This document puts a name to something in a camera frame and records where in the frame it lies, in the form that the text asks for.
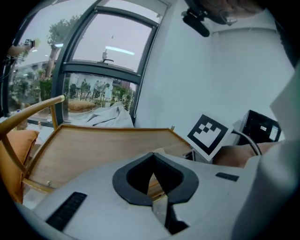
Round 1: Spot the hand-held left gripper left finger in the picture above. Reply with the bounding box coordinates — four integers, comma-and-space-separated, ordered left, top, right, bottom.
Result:
112, 152, 156, 207

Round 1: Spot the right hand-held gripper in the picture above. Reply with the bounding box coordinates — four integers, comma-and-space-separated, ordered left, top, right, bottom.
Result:
187, 109, 282, 163

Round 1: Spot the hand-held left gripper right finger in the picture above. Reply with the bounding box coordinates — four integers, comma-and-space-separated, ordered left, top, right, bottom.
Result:
153, 152, 200, 235

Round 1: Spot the wooden top surface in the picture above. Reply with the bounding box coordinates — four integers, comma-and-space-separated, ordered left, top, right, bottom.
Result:
22, 124, 195, 195

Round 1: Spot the person's right forearm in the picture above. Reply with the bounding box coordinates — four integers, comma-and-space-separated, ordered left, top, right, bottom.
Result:
212, 140, 285, 168

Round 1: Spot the grey bed sheet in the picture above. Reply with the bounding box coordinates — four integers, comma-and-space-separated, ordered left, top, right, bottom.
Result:
69, 105, 135, 128

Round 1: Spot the brown woven cushion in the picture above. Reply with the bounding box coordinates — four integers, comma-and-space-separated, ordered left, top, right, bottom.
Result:
67, 100, 97, 113

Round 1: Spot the orange seat cushion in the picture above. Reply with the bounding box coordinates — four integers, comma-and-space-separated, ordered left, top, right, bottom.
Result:
0, 129, 40, 205

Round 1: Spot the wooden chair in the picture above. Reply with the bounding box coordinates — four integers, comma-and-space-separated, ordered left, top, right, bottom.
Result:
0, 95, 66, 197

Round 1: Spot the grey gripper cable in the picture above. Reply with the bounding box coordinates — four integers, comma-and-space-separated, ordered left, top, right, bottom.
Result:
231, 129, 263, 156

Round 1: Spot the black head-worn camera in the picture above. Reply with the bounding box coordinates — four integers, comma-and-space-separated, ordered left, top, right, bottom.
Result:
181, 0, 211, 38

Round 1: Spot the dark window frame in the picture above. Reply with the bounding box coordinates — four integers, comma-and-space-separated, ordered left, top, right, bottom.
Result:
50, 4, 165, 127

